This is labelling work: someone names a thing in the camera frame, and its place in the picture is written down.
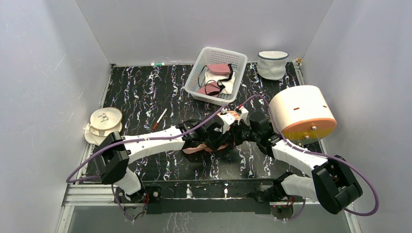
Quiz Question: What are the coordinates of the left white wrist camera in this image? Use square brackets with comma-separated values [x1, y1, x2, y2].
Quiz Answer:
[218, 108, 240, 127]

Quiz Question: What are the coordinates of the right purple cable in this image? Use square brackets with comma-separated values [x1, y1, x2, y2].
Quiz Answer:
[238, 94, 380, 222]

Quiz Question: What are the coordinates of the pink patterned mesh laundry bag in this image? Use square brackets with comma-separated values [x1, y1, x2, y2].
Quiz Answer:
[178, 108, 241, 154]

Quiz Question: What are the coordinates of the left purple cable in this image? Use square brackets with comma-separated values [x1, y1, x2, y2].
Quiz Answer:
[66, 104, 228, 222]

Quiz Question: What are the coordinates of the aluminium frame rail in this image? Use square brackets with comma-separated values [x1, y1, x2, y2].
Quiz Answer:
[57, 182, 361, 233]

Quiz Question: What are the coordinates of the white and orange drum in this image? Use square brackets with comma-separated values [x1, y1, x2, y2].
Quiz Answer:
[269, 85, 337, 145]

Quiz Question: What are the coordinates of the purple cable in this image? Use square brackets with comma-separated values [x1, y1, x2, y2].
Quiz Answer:
[66, 104, 228, 222]
[238, 94, 380, 222]

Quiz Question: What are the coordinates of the white mesh laundry bag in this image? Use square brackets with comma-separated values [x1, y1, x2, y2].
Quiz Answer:
[257, 51, 289, 81]

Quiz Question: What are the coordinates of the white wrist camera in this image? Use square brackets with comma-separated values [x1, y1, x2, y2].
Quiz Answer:
[235, 105, 249, 125]
[218, 108, 240, 127]

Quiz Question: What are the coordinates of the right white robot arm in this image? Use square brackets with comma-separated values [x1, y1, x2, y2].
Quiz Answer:
[230, 109, 363, 214]

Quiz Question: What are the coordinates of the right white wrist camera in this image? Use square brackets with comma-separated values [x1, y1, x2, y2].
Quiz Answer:
[235, 105, 249, 125]

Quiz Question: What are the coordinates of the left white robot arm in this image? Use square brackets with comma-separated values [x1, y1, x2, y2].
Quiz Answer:
[93, 115, 238, 202]

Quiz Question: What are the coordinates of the white plastic basket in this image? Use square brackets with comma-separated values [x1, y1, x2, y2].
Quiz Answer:
[185, 47, 247, 105]

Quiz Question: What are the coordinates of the red and white pen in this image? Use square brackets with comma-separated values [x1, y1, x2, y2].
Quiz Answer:
[152, 108, 168, 130]

